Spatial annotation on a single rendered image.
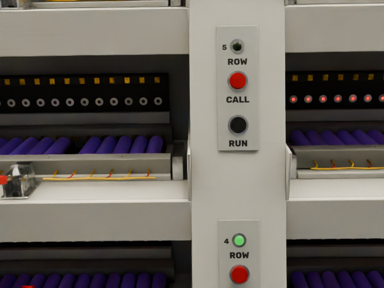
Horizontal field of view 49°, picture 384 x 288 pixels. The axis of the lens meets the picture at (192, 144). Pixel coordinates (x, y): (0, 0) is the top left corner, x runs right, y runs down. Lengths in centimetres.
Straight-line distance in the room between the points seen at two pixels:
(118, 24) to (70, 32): 5
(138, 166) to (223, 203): 11
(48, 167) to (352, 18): 36
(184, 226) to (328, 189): 16
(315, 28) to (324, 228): 20
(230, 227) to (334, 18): 23
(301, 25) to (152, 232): 26
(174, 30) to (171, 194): 17
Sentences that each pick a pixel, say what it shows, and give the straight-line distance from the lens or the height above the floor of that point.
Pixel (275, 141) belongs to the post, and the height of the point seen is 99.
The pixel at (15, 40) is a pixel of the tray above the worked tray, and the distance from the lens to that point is 47.
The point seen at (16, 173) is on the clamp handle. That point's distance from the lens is 47.
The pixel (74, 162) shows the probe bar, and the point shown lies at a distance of 48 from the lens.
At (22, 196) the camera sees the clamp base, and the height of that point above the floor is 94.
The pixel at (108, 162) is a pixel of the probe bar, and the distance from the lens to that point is 48.
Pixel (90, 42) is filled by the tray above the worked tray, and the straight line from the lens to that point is 45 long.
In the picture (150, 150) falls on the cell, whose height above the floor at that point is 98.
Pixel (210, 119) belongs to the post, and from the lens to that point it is 42.
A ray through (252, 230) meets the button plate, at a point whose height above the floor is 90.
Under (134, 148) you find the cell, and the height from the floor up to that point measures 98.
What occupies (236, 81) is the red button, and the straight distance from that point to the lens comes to 42.
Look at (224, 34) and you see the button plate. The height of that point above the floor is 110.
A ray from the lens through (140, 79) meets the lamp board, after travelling 58.
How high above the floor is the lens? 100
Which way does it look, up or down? 1 degrees down
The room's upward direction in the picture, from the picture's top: 1 degrees counter-clockwise
